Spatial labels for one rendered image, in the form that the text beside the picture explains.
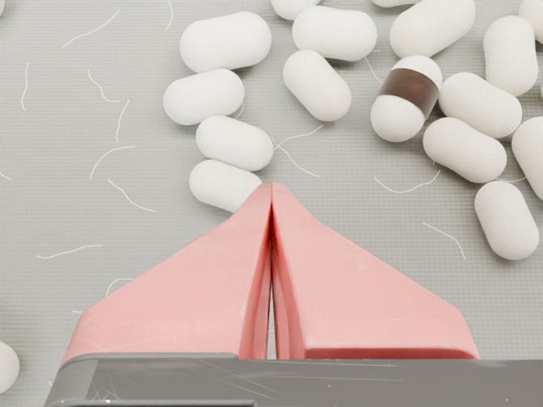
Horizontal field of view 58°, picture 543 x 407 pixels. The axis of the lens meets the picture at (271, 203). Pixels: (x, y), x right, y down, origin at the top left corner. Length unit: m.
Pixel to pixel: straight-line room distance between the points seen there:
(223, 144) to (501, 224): 0.11
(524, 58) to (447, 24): 0.03
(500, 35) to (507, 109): 0.03
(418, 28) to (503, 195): 0.07
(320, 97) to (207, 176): 0.05
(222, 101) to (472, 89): 0.10
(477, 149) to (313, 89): 0.07
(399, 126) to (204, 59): 0.08
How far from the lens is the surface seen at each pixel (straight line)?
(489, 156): 0.20
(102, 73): 0.24
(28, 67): 0.25
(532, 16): 0.24
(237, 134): 0.19
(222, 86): 0.20
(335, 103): 0.20
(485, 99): 0.21
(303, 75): 0.20
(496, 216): 0.20
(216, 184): 0.19
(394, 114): 0.20
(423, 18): 0.22
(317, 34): 0.21
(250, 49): 0.21
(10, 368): 0.21
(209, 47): 0.21
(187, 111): 0.20
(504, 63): 0.22
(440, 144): 0.20
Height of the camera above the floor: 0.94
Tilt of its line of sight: 77 degrees down
